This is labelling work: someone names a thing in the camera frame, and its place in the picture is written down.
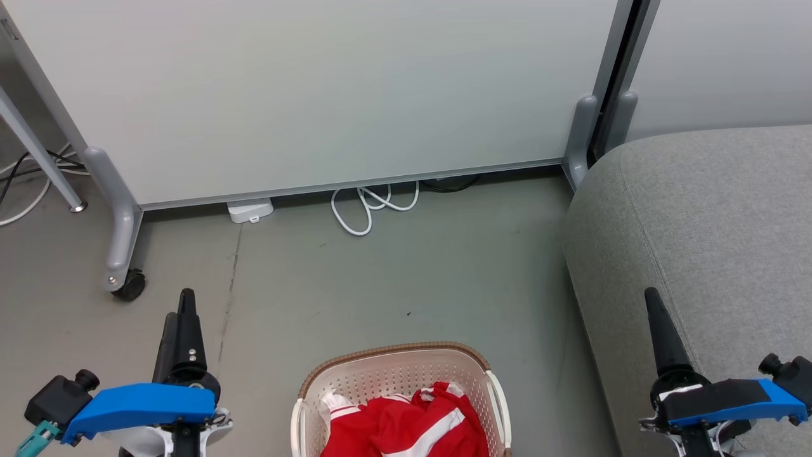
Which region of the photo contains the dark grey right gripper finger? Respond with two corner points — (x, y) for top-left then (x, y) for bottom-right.
(645, 288), (693, 376)

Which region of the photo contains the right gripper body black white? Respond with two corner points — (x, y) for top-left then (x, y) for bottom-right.
(639, 371), (750, 457)

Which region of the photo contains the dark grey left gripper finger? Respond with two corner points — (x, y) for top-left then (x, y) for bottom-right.
(154, 312), (180, 384)
(176, 289), (208, 381)

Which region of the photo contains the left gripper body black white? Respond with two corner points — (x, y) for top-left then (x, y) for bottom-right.
(101, 373), (233, 457)

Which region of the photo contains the red and white garment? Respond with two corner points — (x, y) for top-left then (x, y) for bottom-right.
(319, 381), (490, 457)

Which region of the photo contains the grey fabric sofa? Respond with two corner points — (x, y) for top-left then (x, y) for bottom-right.
(561, 124), (812, 457)

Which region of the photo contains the black caster wheel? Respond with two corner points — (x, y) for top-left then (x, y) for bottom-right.
(112, 268), (147, 302)

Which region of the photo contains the long grey partition foot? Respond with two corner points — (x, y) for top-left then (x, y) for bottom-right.
(84, 147), (144, 293)

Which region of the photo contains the white power adapter box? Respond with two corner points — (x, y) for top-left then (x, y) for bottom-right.
(226, 198), (275, 224)

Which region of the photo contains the beige perforated laundry basket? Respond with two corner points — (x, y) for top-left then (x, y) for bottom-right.
(291, 341), (513, 457)

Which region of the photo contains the short grey partition foot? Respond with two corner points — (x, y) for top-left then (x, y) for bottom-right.
(603, 91), (639, 154)
(563, 95), (600, 191)

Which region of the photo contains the slanted metal table leg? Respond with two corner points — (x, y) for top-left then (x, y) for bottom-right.
(0, 86), (88, 214)

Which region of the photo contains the wide white partition panel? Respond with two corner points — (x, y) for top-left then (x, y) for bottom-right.
(0, 0), (635, 211)

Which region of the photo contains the teal cable connector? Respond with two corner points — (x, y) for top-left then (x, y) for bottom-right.
(15, 421), (62, 457)

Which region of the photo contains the long white floor cable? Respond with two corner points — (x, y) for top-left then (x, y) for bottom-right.
(0, 142), (91, 227)

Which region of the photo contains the looped white cable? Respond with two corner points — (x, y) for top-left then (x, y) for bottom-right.
(331, 181), (421, 237)

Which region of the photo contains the thin black cable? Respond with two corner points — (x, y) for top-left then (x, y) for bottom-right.
(0, 151), (84, 205)

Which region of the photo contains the black floor cable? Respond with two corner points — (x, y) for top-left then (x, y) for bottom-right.
(420, 175), (483, 193)

